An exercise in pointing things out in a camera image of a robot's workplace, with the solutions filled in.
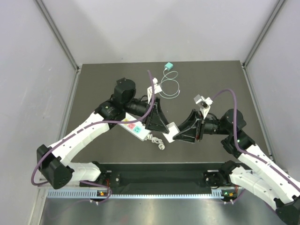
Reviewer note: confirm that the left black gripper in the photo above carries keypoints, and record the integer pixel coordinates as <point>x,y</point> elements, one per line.
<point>153,122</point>

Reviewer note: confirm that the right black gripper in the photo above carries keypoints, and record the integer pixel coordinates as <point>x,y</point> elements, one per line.
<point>190,133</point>

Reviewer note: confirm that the white cube adapter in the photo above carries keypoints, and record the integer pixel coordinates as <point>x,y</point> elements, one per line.
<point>173,131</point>

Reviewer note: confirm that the white power strip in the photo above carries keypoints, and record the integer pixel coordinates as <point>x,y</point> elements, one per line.
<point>137,129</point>

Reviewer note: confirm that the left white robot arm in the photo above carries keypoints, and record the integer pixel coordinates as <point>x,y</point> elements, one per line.
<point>122,108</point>

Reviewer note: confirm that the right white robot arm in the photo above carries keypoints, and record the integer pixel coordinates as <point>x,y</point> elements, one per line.
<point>266,180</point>

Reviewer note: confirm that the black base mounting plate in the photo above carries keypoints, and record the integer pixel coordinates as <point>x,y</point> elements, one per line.
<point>162,178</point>

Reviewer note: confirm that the teal charger block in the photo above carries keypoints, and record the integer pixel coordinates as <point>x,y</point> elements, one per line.
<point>168,66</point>

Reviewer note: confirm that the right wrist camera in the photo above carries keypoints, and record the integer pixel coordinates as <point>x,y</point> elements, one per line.
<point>204,104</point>

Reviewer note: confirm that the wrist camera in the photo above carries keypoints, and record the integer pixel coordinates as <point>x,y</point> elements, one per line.
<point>204,104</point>
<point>157,89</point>

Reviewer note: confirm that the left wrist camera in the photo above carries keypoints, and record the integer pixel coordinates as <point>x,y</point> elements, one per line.
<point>157,89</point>

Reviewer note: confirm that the left aluminium frame post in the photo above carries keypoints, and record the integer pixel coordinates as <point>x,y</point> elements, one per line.
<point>51,23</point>

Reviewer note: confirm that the aluminium frame post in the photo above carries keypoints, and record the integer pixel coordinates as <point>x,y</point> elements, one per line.
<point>262,34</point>
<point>51,23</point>

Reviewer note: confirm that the right aluminium frame post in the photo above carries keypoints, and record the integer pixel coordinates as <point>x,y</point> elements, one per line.
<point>262,34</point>

